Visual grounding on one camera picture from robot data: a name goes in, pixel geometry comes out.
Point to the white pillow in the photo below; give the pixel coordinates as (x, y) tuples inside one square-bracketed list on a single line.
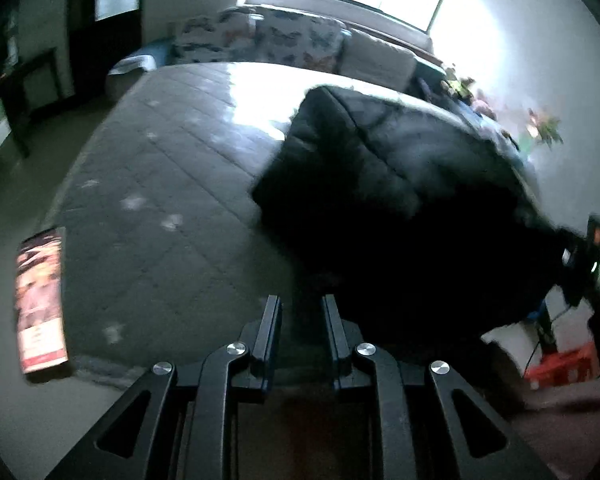
[(380, 60)]

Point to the grey quilted mattress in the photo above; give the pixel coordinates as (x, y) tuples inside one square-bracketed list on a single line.
[(180, 160)]

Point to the light blue blanket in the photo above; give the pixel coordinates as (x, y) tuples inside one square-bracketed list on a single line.
[(140, 60)]

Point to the flower pinwheel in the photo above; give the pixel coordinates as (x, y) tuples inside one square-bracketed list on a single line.
[(542, 127)]

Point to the red plastic crate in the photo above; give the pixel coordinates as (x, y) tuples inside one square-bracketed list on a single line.
[(565, 365)]

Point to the red printed flat box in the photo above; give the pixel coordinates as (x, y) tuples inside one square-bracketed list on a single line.
[(40, 300)]

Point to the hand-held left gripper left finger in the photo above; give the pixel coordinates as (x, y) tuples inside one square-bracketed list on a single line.
[(270, 330)]

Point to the black and white plush toy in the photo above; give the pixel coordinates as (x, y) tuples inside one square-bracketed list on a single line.
[(450, 74)]

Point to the brown and green plush toy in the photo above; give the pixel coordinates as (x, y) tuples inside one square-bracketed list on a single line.
[(464, 87)]

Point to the pink plush toy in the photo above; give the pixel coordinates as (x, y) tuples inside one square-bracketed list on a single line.
[(482, 106)]

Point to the butterfly print pillow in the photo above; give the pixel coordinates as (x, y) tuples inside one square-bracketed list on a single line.
[(212, 37), (300, 42)]

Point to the dark wooden table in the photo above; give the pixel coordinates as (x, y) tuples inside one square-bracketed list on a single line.
[(40, 65)]

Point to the dark wooden door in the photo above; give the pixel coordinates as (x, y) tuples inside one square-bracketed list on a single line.
[(85, 60)]

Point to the black puffer jacket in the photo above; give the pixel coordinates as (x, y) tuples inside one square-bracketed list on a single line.
[(380, 210)]

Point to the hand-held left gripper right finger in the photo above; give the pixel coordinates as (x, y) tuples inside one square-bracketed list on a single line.
[(332, 330)]

